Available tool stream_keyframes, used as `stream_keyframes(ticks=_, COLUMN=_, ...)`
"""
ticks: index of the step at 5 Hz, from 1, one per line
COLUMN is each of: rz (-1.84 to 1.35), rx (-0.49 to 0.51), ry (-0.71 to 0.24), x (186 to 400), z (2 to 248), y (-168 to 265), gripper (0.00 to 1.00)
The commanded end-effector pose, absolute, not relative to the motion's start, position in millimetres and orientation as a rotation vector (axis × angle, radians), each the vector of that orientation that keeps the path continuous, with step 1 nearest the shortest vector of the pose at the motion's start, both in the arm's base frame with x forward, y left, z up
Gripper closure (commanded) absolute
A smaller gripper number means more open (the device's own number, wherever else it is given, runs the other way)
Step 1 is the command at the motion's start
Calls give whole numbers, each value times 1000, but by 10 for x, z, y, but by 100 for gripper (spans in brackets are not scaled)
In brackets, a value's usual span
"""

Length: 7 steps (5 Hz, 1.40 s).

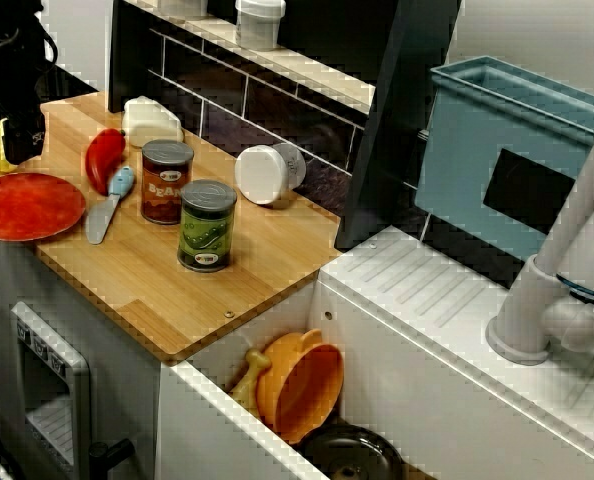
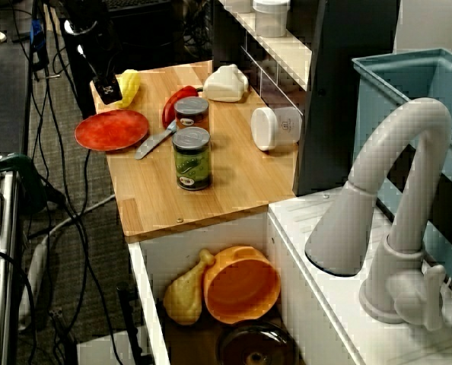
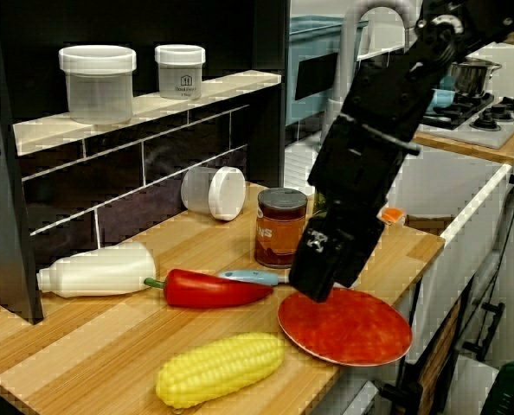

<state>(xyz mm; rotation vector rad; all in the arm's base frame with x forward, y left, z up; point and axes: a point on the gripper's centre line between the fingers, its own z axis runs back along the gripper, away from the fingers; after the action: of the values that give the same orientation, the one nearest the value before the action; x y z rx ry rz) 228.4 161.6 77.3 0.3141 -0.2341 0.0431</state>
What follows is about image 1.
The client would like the black wire mesh fence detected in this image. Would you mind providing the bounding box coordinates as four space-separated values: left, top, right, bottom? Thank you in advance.
36 62 98 109

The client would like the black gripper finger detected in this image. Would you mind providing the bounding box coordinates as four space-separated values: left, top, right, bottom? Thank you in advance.
1 112 46 166

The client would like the white lidded jar without print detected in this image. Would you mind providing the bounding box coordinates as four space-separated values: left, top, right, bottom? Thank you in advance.
234 143 308 207

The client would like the yellow toy bone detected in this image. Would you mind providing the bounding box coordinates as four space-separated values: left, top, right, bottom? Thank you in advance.
229 348 273 416

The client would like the large clear jar white lid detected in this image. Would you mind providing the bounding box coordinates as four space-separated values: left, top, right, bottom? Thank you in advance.
156 0 209 19

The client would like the grey toy faucet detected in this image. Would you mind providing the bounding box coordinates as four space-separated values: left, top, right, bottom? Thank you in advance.
485 107 594 366

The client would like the light blue plastic bin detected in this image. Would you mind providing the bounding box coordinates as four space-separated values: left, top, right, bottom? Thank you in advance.
414 55 594 261

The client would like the dark tiled backsplash shelf unit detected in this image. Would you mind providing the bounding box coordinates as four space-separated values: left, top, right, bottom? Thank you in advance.
107 0 463 251

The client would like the red toy chili pepper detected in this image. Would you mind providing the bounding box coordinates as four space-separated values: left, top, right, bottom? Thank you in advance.
85 128 127 196

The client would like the orange plastic bowl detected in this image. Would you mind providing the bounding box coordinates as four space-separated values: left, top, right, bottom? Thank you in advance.
255 328 346 446

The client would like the black cabinet door handle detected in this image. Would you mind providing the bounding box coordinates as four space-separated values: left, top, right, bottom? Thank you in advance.
87 438 136 480

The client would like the red round plate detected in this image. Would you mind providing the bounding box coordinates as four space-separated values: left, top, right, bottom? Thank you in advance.
0 172 87 242

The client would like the brown toy beans can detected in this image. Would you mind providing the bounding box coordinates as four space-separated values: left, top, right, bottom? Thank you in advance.
140 139 195 225

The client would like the green toy pickles can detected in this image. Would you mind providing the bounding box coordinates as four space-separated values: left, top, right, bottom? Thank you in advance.
176 179 238 273

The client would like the black round pan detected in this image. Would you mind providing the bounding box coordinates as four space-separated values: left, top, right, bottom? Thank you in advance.
299 424 406 480

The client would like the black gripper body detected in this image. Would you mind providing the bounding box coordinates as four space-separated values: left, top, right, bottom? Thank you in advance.
0 42 46 131

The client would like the toy knife with blue handle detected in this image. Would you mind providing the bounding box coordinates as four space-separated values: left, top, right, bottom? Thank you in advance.
85 165 136 245

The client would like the white toy sink unit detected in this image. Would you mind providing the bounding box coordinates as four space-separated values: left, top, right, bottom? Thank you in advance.
159 224 594 480

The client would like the grey toy oven panel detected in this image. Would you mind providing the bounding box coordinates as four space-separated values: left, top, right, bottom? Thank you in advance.
9 301 93 480

